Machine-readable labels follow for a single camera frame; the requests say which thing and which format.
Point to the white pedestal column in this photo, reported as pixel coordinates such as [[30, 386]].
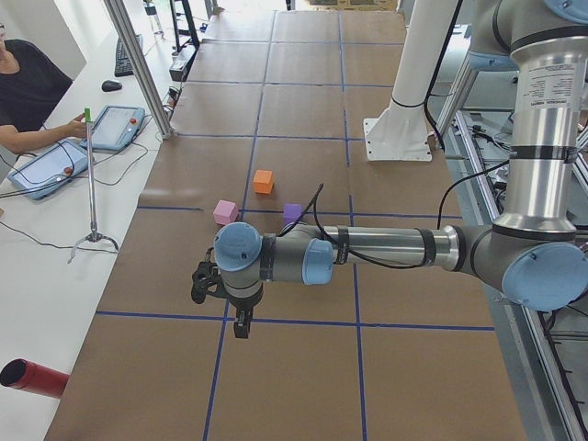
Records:
[[400, 132]]

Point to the black keyboard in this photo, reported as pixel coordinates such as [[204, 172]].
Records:
[[123, 65]]

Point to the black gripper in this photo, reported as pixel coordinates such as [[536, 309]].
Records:
[[243, 306]]

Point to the metal reacher grabber tool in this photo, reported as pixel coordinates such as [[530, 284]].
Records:
[[94, 236]]

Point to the blue teach pendant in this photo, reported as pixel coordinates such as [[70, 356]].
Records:
[[115, 127], [50, 171]]

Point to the aluminium side rail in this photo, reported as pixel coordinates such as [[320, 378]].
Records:
[[528, 255]]

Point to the pink foam block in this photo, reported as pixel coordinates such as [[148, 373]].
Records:
[[225, 212]]

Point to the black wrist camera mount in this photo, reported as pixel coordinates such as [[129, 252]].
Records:
[[207, 281]]

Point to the aluminium frame post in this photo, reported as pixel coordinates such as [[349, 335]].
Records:
[[122, 24]]

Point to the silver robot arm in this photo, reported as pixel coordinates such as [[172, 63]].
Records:
[[546, 42]]

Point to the black computer mouse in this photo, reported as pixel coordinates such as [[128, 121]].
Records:
[[111, 86]]

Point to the purple foam block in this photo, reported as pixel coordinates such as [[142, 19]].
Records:
[[291, 212]]

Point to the near blue teach pendant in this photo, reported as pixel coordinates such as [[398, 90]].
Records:
[[50, 171]]

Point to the orange foam block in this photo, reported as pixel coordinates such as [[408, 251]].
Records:
[[263, 181]]

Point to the far blue teach pendant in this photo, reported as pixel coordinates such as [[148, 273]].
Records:
[[115, 127]]

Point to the person in black shirt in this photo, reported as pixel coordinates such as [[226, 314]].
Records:
[[31, 88]]

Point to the red cylinder tube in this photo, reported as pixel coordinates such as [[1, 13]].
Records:
[[21, 374]]

